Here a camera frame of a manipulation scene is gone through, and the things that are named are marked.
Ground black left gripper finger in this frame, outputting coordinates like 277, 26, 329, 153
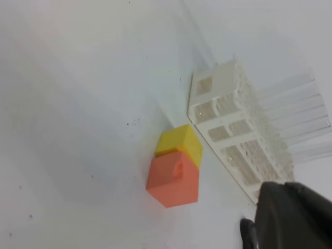
240, 182, 331, 248

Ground clear test tube in rack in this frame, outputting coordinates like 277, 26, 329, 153
288, 142, 331, 163
279, 121, 331, 146

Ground white plastic test tube rack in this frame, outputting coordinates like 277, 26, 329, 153
188, 59, 295, 202

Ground orange cube block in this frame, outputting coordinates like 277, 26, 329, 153
146, 151, 200, 208

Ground yellow cube block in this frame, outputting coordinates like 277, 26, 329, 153
154, 124, 203, 169

